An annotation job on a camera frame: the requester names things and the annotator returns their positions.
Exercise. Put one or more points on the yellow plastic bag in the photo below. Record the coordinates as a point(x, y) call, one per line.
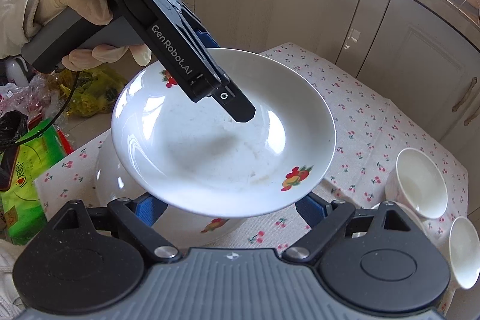
point(96, 91)

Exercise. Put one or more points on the cherry print tablecloth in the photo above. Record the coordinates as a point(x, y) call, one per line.
point(371, 132)

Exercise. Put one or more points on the small deep white plate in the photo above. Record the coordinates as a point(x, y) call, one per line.
point(194, 156)

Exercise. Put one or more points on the gloved left hand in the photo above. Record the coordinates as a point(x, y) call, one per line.
point(80, 35)

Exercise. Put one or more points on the green package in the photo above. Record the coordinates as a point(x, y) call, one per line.
point(20, 166)

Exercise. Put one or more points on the large white plate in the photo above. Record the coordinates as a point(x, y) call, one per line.
point(182, 228)

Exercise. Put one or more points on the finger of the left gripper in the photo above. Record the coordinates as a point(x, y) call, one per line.
point(230, 97)
point(202, 33)

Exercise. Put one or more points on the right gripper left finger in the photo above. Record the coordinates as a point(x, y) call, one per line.
point(134, 220)

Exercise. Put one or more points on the pink flower white bowl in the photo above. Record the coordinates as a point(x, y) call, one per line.
point(417, 183)

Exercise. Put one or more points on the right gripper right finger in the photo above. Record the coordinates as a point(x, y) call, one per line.
point(327, 222)

